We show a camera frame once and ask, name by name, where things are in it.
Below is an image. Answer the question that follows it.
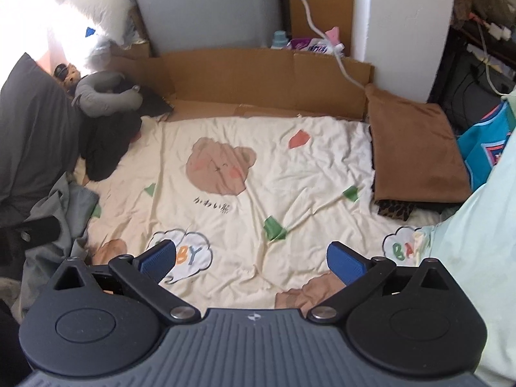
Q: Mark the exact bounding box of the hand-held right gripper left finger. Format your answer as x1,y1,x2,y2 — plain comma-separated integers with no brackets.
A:
52,239,201,324

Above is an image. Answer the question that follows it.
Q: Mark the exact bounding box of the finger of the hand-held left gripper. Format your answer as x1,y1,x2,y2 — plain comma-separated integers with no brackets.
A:
22,215,62,248

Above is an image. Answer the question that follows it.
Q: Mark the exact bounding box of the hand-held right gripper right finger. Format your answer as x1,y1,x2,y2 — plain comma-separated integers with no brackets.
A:
307,241,450,324

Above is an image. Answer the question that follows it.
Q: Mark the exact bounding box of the brown t-shirt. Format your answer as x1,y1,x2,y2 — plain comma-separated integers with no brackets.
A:
365,84,472,204

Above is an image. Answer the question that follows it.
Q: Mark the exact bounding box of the light blue garment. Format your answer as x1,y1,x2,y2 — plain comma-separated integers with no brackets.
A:
12,171,101,323

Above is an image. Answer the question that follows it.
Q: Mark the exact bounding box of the leopard print cloth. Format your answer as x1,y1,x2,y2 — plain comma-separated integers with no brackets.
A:
377,199,417,222

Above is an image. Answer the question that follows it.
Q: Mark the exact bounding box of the black waffle cloth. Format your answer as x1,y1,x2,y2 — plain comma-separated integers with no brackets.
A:
371,169,464,213

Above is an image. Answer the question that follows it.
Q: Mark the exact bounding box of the dark grey pillow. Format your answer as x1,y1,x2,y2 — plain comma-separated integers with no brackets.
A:
0,52,83,210

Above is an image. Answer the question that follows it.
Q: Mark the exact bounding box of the bear print bedsheet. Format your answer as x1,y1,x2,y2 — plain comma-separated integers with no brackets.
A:
68,115,456,311

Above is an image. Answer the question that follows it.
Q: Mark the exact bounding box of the black crumpled garment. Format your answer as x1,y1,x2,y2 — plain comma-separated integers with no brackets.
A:
81,83,175,182

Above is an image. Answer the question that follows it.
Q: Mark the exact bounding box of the mint green clothing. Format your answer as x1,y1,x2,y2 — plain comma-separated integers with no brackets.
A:
415,93,516,387

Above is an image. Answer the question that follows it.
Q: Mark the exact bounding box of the grey neck pillow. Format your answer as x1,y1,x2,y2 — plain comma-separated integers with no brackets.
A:
72,70,143,118

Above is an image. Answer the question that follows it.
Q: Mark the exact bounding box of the plush toy dog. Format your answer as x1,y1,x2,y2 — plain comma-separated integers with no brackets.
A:
54,62,84,96

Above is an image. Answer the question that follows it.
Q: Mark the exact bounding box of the teal garment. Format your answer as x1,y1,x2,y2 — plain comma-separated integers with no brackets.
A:
457,101,514,190

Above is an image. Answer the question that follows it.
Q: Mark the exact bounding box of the brown cardboard sheet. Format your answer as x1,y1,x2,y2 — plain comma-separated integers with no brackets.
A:
109,42,375,122

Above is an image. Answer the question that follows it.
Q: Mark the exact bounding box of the dark grey equipment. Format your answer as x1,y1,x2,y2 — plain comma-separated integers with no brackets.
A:
429,50,516,135

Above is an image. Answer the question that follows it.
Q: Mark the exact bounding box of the purple packet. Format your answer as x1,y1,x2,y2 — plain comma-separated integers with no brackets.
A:
289,37,335,54

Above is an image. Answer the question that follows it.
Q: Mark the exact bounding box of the pink white item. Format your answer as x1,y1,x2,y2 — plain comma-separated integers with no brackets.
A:
326,26,345,58

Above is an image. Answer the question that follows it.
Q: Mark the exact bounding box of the white fluffy plush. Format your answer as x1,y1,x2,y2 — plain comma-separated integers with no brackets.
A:
50,0,135,47

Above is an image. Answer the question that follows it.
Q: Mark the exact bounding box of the grey plastic-wrapped furniture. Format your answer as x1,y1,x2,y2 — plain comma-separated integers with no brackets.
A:
127,0,285,55

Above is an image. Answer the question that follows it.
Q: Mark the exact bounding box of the white cable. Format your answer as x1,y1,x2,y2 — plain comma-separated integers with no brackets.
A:
292,0,367,89

